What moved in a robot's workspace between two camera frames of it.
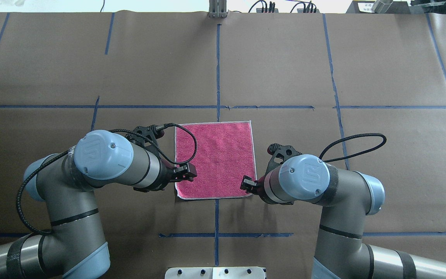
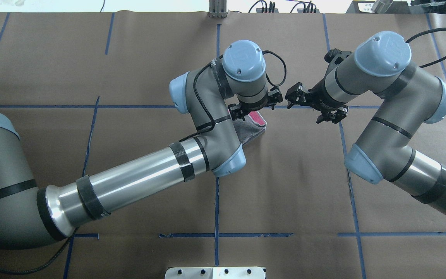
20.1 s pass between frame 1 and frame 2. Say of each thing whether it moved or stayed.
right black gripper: moved
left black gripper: moved
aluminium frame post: stayed
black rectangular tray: stayed
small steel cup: stayed
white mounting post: stayed
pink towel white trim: moved
